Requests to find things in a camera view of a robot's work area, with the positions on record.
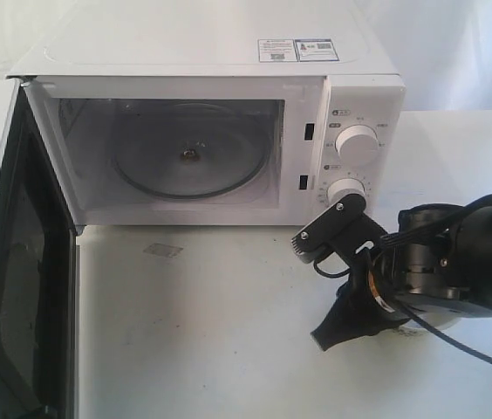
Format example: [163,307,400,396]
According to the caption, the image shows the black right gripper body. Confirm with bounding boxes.
[335,235,492,337]

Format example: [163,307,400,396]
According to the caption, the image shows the cream ceramic bowl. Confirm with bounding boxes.
[398,306,461,335]

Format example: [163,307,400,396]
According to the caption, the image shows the white microwave door with window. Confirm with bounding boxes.
[0,79,78,418]

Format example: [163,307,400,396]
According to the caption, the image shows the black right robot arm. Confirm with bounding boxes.
[309,195,492,350]

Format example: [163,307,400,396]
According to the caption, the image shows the glass microwave turntable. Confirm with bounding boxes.
[113,103,272,200]

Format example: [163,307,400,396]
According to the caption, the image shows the white Midea microwave oven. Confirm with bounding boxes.
[9,1,406,226]

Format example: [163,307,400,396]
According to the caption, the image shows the lower white timer knob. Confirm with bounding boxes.
[326,178,366,205]

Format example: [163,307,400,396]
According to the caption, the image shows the upper white control knob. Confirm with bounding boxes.
[335,125,379,167]

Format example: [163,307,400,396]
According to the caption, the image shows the dark blue cable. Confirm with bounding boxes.
[313,204,492,374]

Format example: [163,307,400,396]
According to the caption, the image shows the white wrist camera on right gripper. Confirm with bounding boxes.
[291,193,386,267]

